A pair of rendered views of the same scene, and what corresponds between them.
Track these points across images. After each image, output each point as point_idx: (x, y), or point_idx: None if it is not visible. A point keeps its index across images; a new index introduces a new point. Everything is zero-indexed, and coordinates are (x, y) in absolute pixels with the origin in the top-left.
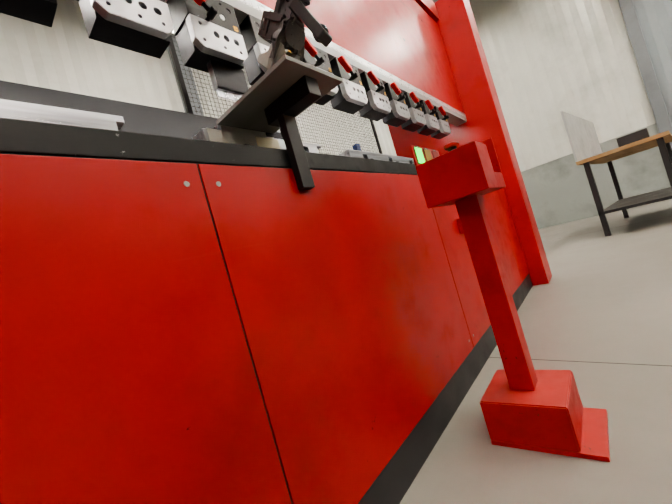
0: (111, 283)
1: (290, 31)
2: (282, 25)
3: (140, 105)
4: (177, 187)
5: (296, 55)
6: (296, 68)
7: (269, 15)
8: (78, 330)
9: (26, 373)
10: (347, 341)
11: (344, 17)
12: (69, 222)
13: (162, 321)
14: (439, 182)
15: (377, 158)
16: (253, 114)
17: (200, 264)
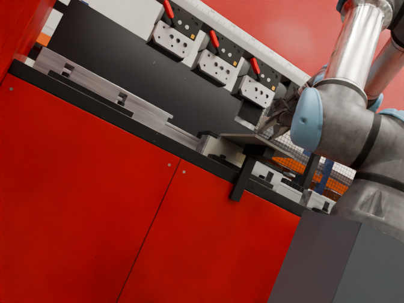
0: (113, 186)
1: (284, 116)
2: (280, 112)
3: None
4: (164, 164)
5: (285, 127)
6: (261, 141)
7: (281, 101)
8: (94, 195)
9: (74, 197)
10: (191, 295)
11: (395, 95)
12: (118, 158)
13: (118, 211)
14: None
15: None
16: (240, 142)
17: (148, 201)
